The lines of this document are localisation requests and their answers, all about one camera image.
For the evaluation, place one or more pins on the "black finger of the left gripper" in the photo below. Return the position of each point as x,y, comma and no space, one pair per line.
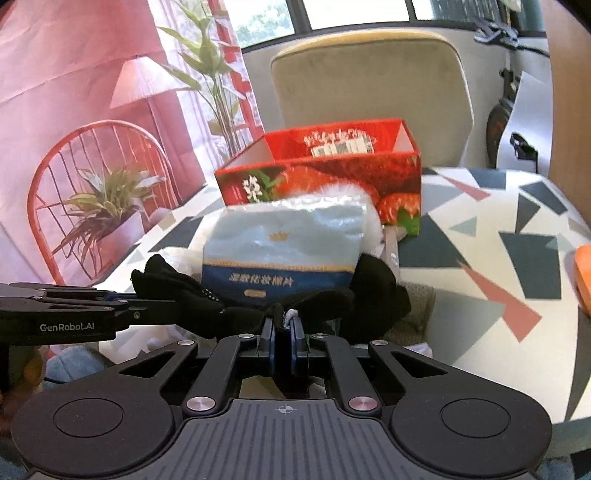
130,310

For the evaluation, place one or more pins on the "geometric patterned tablecloth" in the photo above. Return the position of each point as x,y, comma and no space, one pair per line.
498,247

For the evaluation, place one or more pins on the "person's left hand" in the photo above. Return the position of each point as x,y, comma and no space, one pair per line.
29,384

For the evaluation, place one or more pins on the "white board with strap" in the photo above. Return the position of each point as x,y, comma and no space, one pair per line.
531,119

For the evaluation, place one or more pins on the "grey knitted sock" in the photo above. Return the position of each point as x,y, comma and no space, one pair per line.
412,328

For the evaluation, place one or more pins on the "black exercise bike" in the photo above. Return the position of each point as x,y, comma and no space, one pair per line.
493,33

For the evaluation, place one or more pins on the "orange plastic scoop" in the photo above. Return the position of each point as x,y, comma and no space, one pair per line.
582,273

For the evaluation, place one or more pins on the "red strawberry cardboard box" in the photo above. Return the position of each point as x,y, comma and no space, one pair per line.
379,156

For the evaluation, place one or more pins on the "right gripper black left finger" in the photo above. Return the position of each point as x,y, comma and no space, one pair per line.
173,413

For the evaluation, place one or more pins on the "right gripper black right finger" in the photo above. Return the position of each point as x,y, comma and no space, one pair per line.
392,413

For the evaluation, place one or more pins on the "pink printed backdrop curtain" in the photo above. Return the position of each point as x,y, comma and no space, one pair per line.
113,114

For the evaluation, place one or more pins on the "beige upholstered chair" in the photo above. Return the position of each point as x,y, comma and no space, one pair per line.
413,75

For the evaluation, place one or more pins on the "white fluffy fur item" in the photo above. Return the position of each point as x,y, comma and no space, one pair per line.
373,234

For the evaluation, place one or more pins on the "blue cotton pad package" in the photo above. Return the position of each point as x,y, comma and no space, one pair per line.
260,252

